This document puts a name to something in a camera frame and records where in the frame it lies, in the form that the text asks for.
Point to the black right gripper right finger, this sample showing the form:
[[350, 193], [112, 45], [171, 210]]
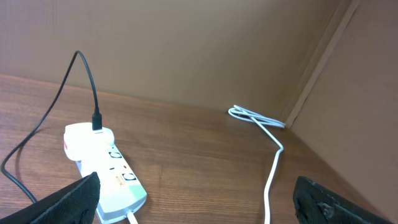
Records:
[[315, 204]]

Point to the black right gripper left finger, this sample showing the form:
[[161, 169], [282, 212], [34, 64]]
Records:
[[74, 204]]

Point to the white charger adapter plug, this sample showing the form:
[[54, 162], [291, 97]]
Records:
[[81, 142]]

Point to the white power strip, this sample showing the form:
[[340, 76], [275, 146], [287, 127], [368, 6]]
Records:
[[121, 193]]

